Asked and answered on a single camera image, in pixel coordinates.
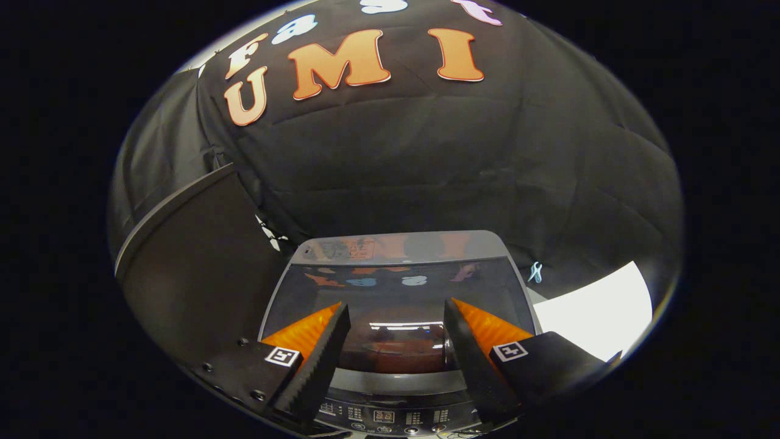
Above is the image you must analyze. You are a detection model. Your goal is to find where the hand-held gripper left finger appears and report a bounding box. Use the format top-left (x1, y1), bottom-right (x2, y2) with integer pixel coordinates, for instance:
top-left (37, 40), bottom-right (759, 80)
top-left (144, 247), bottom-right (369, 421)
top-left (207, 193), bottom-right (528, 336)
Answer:
top-left (194, 302), bottom-right (352, 429)

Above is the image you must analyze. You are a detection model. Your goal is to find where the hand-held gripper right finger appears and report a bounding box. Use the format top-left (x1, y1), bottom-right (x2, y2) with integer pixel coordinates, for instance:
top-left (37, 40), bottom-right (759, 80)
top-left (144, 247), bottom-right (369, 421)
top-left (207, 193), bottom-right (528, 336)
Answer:
top-left (443, 298), bottom-right (622, 429)

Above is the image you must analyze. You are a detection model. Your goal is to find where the grey washing machine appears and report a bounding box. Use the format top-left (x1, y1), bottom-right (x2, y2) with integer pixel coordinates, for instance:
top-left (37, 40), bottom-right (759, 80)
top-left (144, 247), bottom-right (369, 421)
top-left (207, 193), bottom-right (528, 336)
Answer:
top-left (259, 230), bottom-right (543, 438)

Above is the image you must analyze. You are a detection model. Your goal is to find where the white sheet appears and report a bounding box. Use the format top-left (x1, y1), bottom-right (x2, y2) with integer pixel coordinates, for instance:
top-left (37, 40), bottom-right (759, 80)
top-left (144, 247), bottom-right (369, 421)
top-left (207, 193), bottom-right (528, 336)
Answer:
top-left (531, 261), bottom-right (653, 362)

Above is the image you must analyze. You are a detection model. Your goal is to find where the grey side table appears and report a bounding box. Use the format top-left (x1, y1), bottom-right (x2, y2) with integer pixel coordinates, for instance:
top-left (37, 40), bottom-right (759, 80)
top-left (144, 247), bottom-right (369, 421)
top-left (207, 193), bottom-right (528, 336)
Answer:
top-left (115, 163), bottom-right (294, 374)

